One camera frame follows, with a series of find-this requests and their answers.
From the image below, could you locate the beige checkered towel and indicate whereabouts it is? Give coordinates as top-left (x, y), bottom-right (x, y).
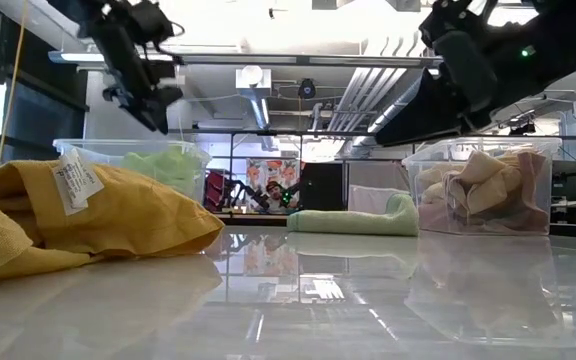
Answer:
top-left (417, 149), bottom-right (524, 217)

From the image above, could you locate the lime green towel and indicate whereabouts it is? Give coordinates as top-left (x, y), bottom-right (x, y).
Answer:
top-left (120, 151), bottom-right (167, 184)

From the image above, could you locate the white ceiling lamp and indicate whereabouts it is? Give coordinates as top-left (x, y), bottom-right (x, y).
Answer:
top-left (235, 64), bottom-right (273, 91)

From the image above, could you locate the mustard towel with white tag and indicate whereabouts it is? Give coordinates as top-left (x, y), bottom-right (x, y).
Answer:
top-left (0, 148), bottom-right (225, 286)

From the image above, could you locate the red background rack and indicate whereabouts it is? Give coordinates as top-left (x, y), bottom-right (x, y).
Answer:
top-left (204, 169), bottom-right (230, 212)

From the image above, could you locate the white background cloth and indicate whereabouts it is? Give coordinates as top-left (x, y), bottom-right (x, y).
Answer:
top-left (347, 184), bottom-right (400, 215)

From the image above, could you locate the black overhead camera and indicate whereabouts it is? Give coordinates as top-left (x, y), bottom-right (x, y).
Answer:
top-left (297, 78), bottom-right (317, 100)

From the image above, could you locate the colourful printed poster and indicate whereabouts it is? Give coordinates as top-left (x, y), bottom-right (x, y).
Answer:
top-left (245, 158), bottom-right (304, 215)

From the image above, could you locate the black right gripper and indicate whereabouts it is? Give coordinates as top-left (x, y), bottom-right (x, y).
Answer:
top-left (375, 0), bottom-right (502, 147)

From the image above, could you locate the black background screen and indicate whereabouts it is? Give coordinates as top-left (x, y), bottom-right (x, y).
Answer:
top-left (300, 162), bottom-right (345, 212)

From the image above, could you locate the silver overhead frame bar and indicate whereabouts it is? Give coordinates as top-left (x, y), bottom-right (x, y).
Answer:
top-left (47, 49), bottom-right (444, 70)

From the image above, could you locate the clear plastic bin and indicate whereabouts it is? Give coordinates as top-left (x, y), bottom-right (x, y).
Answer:
top-left (401, 135), bottom-right (564, 237)
top-left (52, 138), bottom-right (213, 204)

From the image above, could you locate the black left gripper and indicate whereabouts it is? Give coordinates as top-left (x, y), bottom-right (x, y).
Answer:
top-left (90, 19), bottom-right (185, 134)

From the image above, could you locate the pale green tagged towel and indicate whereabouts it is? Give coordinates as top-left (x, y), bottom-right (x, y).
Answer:
top-left (286, 192), bottom-right (420, 237)
top-left (155, 147), bottom-right (204, 197)

